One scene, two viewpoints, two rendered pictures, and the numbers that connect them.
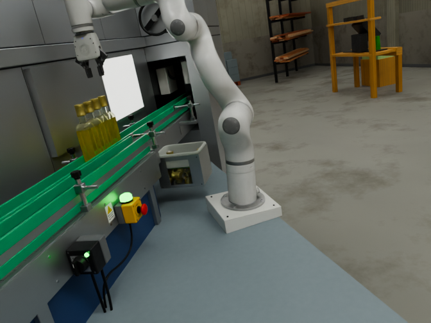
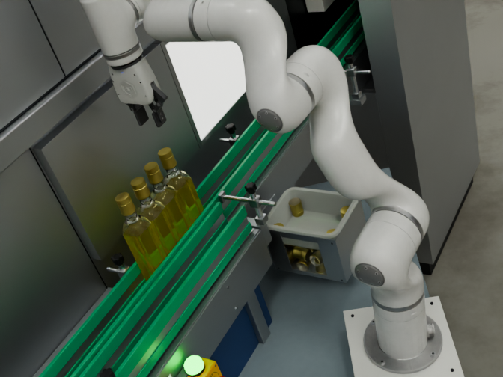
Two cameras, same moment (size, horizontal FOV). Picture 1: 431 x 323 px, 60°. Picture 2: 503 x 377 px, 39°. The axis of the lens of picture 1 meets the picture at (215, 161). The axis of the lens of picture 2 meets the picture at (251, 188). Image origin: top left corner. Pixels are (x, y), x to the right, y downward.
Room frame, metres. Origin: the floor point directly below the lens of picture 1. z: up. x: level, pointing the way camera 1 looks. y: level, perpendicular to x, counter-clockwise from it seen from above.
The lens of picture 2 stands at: (0.33, -0.36, 2.18)
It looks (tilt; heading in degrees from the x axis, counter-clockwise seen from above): 35 degrees down; 25
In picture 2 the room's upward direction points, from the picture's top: 19 degrees counter-clockwise
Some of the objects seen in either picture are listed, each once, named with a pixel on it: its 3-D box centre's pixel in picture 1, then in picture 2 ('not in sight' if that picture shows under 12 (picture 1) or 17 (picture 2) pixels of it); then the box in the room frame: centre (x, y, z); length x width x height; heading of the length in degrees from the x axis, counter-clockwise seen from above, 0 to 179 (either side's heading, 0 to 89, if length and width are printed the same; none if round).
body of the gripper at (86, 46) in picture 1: (87, 45); (133, 77); (1.59, 0.42, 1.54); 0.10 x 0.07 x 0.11; 74
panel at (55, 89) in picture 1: (100, 93); (173, 102); (1.84, 0.49, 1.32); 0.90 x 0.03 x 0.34; 165
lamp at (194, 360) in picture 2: (126, 197); (193, 364); (1.21, 0.33, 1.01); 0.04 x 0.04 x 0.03
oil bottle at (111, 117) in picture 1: (111, 135); (186, 206); (1.59, 0.43, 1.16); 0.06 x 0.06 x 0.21; 74
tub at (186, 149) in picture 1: (182, 156); (313, 221); (1.72, 0.15, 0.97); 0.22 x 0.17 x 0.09; 75
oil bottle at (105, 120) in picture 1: (105, 139); (174, 221); (1.53, 0.44, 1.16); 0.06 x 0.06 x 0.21; 76
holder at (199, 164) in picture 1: (179, 166); (308, 233); (1.73, 0.18, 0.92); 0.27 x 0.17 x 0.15; 75
